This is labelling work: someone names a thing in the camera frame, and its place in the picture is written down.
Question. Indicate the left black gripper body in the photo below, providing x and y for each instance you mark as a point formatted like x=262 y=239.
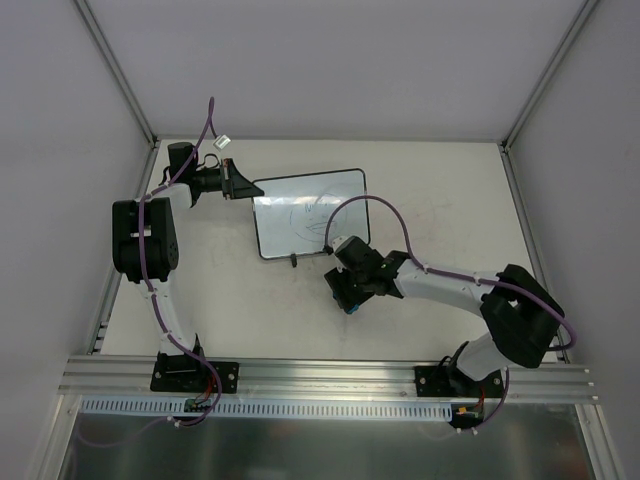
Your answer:
x=228 y=179

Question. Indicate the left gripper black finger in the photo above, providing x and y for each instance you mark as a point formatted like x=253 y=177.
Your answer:
x=240 y=172
x=243 y=189

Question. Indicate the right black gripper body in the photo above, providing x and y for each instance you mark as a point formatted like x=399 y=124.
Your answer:
x=343 y=288

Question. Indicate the blue whiteboard eraser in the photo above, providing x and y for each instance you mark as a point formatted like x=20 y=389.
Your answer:
x=353 y=309

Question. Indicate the small black-framed whiteboard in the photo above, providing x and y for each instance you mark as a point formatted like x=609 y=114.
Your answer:
x=298 y=214

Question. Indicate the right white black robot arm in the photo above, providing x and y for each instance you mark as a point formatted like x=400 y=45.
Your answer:
x=521 y=317

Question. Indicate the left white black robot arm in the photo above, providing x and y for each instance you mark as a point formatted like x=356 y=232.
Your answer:
x=145 y=246

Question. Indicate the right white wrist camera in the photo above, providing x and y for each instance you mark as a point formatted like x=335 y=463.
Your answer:
x=335 y=244

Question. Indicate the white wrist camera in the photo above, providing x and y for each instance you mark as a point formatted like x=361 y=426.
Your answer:
x=335 y=244
x=221 y=142

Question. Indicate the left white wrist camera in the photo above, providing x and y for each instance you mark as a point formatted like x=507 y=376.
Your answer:
x=221 y=142

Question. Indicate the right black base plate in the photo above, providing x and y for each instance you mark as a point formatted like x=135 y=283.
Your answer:
x=435 y=381

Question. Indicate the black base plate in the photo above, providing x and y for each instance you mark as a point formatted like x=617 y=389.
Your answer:
x=435 y=381
x=184 y=374

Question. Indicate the left aluminium frame post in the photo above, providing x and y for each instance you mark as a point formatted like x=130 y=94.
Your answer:
x=109 y=58

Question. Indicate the aluminium frame post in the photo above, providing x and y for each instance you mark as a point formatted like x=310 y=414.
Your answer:
x=109 y=58
x=584 y=13

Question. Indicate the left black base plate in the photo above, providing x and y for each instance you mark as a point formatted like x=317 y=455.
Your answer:
x=184 y=374

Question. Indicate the white slotted cable duct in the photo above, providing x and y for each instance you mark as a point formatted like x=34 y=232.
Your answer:
x=235 y=407

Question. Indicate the aluminium mounting rail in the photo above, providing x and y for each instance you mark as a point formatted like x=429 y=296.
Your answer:
x=555 y=383

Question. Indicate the right aluminium frame post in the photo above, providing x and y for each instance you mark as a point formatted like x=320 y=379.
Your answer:
x=584 y=13

